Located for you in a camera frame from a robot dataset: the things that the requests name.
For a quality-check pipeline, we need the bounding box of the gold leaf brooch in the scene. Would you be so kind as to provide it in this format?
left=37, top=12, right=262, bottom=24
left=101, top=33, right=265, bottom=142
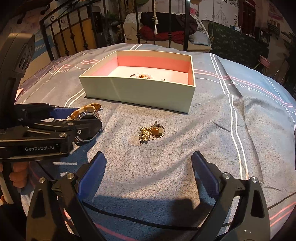
left=130, top=73, right=152, bottom=79

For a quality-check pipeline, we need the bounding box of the grey box with pink interior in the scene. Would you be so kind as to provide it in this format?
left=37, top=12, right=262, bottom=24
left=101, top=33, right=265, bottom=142
left=79, top=50, right=196, bottom=113

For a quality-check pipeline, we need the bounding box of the amber stone gold ring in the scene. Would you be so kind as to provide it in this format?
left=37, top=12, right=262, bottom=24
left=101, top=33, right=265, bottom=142
left=149, top=120, right=166, bottom=139

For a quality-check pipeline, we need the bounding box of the black iron bed frame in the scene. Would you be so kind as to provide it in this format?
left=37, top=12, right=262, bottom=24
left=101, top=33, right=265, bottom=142
left=40, top=1, right=190, bottom=61

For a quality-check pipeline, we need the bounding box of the red phone booth cabinet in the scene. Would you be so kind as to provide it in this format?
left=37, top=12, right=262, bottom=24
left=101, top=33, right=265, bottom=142
left=238, top=0, right=256, bottom=31

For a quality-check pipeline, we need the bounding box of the green floral counter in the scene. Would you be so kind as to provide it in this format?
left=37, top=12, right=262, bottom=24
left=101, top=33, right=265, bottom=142
left=208, top=22, right=269, bottom=68

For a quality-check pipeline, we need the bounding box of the person's left hand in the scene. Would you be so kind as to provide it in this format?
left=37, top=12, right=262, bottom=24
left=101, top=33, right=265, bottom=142
left=1, top=162, right=29, bottom=188

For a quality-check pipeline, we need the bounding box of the watch with tan strap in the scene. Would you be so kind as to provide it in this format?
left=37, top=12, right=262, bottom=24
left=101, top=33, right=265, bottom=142
left=66, top=103, right=102, bottom=145

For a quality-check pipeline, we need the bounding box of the gold flower brooch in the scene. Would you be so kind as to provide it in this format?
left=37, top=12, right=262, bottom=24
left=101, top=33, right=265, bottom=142
left=138, top=126, right=151, bottom=144

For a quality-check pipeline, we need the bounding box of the pink stool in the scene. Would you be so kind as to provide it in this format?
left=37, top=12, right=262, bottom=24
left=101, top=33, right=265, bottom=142
left=254, top=55, right=271, bottom=76

